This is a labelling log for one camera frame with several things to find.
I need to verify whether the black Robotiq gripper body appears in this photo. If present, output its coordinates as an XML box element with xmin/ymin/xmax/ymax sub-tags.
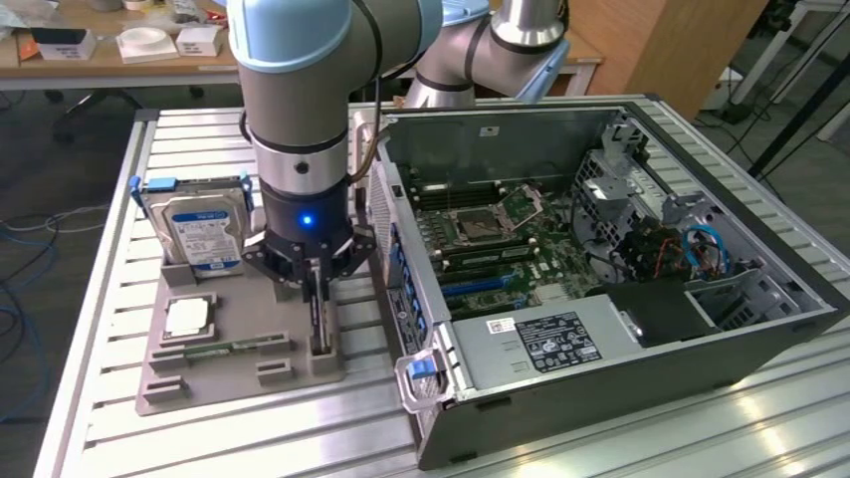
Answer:
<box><xmin>256</xmin><ymin>178</ymin><xmax>358</xmax><ymax>261</ymax></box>

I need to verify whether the low-profile NVIDIA graphics card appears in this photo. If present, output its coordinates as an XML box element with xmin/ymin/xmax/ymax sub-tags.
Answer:
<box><xmin>303</xmin><ymin>263</ymin><xmax>335</xmax><ymax>356</ymax></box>

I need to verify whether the grey parts rack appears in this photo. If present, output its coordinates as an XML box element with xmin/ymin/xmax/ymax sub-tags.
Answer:
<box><xmin>136</xmin><ymin>208</ymin><xmax>349</xmax><ymax>418</ymax></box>

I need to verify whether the silver CPU chip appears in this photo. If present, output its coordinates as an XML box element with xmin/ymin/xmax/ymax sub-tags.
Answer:
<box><xmin>163</xmin><ymin>299</ymin><xmax>212</xmax><ymax>336</ymax></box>

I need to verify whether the green RAM stick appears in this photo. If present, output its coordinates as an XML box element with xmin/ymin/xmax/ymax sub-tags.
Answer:
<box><xmin>182</xmin><ymin>334</ymin><xmax>286</xmax><ymax>358</ymax></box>
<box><xmin>442</xmin><ymin>244</ymin><xmax>538</xmax><ymax>273</ymax></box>

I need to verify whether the CPU socket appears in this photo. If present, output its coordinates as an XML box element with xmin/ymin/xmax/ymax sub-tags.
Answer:
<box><xmin>449</xmin><ymin>206</ymin><xmax>517</xmax><ymax>246</ymax></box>

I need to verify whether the blue expansion slot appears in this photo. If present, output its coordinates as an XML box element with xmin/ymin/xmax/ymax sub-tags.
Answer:
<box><xmin>439</xmin><ymin>276</ymin><xmax>511</xmax><ymax>296</ymax></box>

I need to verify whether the metal socket cover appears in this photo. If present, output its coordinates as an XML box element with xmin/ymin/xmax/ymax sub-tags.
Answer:
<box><xmin>497</xmin><ymin>182</ymin><xmax>551</xmax><ymax>234</ymax></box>

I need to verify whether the grey power supply unit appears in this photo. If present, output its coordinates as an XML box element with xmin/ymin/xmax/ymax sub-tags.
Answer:
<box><xmin>434</xmin><ymin>293</ymin><xmax>657</xmax><ymax>393</ymax></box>

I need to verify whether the green motherboard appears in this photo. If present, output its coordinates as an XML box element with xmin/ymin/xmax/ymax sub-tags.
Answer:
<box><xmin>402</xmin><ymin>166</ymin><xmax>617</xmax><ymax>323</ymax></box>

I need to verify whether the white cardboard box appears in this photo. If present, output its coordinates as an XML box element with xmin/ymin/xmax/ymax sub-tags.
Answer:
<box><xmin>174</xmin><ymin>25</ymin><xmax>226</xmax><ymax>58</ymax></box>

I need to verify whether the perforated metal drive cage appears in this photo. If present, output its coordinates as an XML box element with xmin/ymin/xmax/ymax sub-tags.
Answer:
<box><xmin>570</xmin><ymin>121</ymin><xmax>666</xmax><ymax>250</ymax></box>

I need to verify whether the black office chair base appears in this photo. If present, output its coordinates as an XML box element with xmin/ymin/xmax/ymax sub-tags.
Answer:
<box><xmin>51</xmin><ymin>88</ymin><xmax>144</xmax><ymax>145</ymax></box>

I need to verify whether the white round holder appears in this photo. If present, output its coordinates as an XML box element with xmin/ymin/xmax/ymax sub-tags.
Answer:
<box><xmin>116</xmin><ymin>27</ymin><xmax>182</xmax><ymax>65</ymax></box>

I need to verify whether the wooden desk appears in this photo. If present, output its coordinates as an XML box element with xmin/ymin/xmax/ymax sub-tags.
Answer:
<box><xmin>0</xmin><ymin>0</ymin><xmax>607</xmax><ymax>94</ymax></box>

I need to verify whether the black open PC case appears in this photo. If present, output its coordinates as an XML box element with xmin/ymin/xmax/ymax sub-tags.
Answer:
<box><xmin>350</xmin><ymin>97</ymin><xmax>850</xmax><ymax>472</ymax></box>

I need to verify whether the white box with black lid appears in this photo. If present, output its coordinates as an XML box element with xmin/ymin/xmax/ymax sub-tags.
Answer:
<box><xmin>30</xmin><ymin>27</ymin><xmax>100</xmax><ymax>62</ymax></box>

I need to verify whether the clear plastic bag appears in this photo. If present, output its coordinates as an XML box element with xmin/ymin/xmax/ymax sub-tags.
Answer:
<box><xmin>0</xmin><ymin>0</ymin><xmax>66</xmax><ymax>44</ymax></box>

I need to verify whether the metal disk bay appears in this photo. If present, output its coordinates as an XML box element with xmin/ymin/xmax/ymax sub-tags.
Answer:
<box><xmin>683</xmin><ymin>261</ymin><xmax>809</xmax><ymax>333</ymax></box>

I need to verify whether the black tripod stand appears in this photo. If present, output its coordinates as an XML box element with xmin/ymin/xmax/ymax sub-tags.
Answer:
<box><xmin>720</xmin><ymin>0</ymin><xmax>850</xmax><ymax>180</ymax></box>

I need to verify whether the wooden cabinet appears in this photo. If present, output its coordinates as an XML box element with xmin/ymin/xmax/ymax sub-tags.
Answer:
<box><xmin>569</xmin><ymin>0</ymin><xmax>782</xmax><ymax>120</ymax></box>

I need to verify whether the white floor bin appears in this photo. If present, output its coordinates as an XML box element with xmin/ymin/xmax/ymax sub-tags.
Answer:
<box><xmin>701</xmin><ymin>67</ymin><xmax>745</xmax><ymax>114</ymax></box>

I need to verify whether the hard disk with blue bracket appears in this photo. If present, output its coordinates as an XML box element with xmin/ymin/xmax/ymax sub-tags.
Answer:
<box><xmin>128</xmin><ymin>171</ymin><xmax>260</xmax><ymax>279</ymax></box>

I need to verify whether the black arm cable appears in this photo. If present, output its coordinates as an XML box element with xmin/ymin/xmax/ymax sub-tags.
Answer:
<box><xmin>349</xmin><ymin>0</ymin><xmax>426</xmax><ymax>180</ymax></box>

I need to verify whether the blue floor cable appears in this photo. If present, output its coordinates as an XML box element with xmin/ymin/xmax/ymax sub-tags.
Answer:
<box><xmin>0</xmin><ymin>233</ymin><xmax>55</xmax><ymax>424</ymax></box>

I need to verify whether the black power cable bundle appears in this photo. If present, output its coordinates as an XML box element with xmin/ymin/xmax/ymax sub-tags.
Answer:
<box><xmin>587</xmin><ymin>221</ymin><xmax>686</xmax><ymax>288</ymax></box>

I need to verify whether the red wire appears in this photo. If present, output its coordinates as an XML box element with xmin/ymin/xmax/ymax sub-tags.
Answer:
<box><xmin>651</xmin><ymin>237</ymin><xmax>674</xmax><ymax>281</ymax></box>

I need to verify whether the blue disk wire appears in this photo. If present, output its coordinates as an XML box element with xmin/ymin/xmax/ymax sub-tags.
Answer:
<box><xmin>682</xmin><ymin>223</ymin><xmax>733</xmax><ymax>281</ymax></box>

